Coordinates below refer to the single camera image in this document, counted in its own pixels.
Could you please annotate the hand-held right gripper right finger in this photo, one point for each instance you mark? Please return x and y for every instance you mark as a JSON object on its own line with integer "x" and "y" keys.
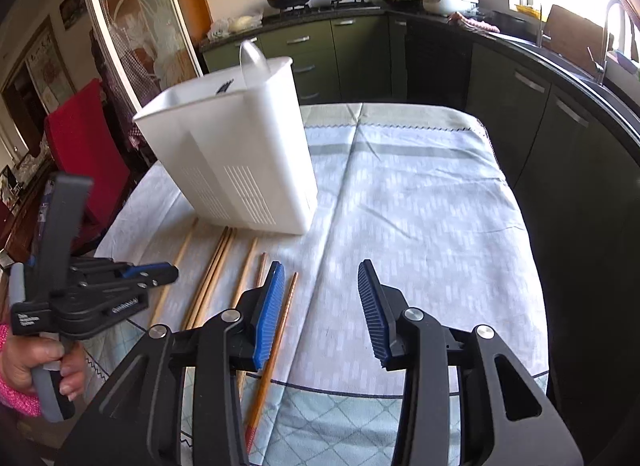
{"x": 372, "y": 316}

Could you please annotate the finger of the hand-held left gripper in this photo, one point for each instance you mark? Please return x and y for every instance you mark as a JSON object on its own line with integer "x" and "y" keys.
{"x": 160, "y": 277}
{"x": 137, "y": 272}

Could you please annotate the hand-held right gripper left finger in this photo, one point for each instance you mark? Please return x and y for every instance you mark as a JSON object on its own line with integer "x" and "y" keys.
{"x": 267, "y": 316}

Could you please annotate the white plastic utensil holder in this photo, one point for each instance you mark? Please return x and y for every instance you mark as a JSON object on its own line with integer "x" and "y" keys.
{"x": 230, "y": 155}

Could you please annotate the person's left hand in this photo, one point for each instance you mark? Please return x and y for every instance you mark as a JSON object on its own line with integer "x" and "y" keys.
{"x": 20, "y": 356}

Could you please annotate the pale blue patterned tablecloth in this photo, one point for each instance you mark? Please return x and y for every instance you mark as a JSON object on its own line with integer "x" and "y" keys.
{"x": 410, "y": 206}

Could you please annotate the red chair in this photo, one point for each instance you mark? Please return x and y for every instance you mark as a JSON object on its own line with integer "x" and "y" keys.
{"x": 85, "y": 145}

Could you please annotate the dark fork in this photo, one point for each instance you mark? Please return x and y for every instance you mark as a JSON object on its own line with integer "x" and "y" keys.
{"x": 224, "y": 87}

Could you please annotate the framed calligraphy scroll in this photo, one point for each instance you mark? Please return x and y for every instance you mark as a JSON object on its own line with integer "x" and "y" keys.
{"x": 42, "y": 75}

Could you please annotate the flower print glass sliding door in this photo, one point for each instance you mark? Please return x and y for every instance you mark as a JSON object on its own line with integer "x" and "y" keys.
{"x": 135, "y": 20}

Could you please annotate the white plastic bag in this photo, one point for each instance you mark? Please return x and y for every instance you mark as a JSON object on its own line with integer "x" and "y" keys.
{"x": 237, "y": 24}

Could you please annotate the pink cloth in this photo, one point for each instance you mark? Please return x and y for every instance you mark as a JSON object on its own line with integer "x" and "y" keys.
{"x": 475, "y": 23}

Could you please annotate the black gas stove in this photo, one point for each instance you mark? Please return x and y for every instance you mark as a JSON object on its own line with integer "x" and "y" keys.
{"x": 325, "y": 8}

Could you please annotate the dark kitchen countertop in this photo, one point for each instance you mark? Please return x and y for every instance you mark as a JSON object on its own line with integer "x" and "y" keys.
{"x": 600, "y": 100}

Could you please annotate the steel kitchen sink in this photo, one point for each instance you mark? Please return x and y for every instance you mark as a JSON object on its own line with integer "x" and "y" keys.
{"x": 560, "y": 58}

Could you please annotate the black cooking pot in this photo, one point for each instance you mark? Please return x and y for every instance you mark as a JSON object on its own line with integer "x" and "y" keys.
{"x": 510, "y": 23}

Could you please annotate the small steel faucet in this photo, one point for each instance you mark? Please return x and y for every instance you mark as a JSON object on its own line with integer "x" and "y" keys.
{"x": 539, "y": 20}

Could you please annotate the wooden cutting board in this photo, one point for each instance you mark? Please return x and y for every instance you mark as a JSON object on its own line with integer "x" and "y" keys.
{"x": 575, "y": 35}

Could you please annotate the tall steel faucet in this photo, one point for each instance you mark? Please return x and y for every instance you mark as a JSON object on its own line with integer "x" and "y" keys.
{"x": 606, "y": 45}

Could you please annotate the dark framed wall picture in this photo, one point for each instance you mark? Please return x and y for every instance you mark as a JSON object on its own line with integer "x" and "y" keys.
{"x": 74, "y": 5}

